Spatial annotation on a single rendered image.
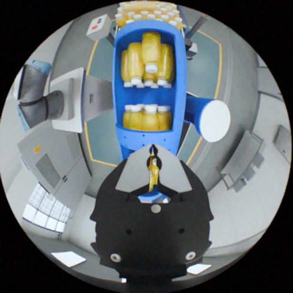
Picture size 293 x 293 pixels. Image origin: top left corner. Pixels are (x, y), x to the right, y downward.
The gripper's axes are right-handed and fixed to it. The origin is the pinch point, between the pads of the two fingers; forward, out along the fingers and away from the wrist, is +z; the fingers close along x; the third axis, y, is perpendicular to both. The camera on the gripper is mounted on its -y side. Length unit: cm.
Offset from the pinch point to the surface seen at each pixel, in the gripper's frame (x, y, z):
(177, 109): 7.3, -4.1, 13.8
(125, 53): -10.9, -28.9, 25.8
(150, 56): -0.7, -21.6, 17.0
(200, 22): 34, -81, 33
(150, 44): -0.5, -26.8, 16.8
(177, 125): 8.2, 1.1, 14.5
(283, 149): 314, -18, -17
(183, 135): 61, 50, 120
